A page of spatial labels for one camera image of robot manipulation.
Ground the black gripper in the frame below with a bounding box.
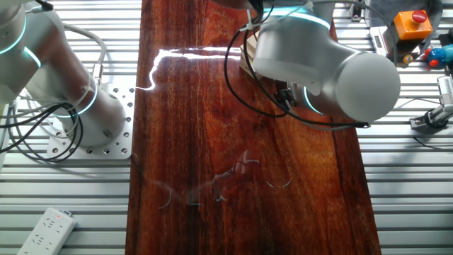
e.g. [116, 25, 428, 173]
[275, 80, 297, 109]

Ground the wooden Jenga block tower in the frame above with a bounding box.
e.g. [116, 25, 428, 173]
[239, 33, 261, 81]

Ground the silver flat device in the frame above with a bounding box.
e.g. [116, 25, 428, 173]
[369, 25, 394, 57]

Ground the black metal clamp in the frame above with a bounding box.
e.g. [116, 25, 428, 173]
[348, 0, 364, 23]

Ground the brown wooden board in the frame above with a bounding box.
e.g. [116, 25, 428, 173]
[125, 0, 382, 255]

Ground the orange emergency stop box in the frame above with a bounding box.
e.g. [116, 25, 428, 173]
[393, 9, 434, 41]

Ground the blue plastic toy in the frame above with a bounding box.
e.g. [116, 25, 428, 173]
[423, 44, 453, 69]

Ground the white power strip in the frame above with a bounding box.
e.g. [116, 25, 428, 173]
[16, 207, 77, 255]

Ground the long black wrist cable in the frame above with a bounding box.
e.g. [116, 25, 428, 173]
[223, 30, 288, 118]
[243, 30, 371, 129]

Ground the white cable tie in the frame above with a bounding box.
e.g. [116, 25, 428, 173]
[240, 8, 263, 33]

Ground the black camera cable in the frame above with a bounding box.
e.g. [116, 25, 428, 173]
[412, 136, 453, 149]

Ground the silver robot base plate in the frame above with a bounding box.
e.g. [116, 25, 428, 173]
[45, 84, 136, 160]

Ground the grey base cable with connector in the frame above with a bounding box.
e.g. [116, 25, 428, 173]
[58, 21, 108, 86]

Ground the black base cable bundle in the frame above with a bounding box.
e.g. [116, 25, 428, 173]
[0, 101, 85, 163]

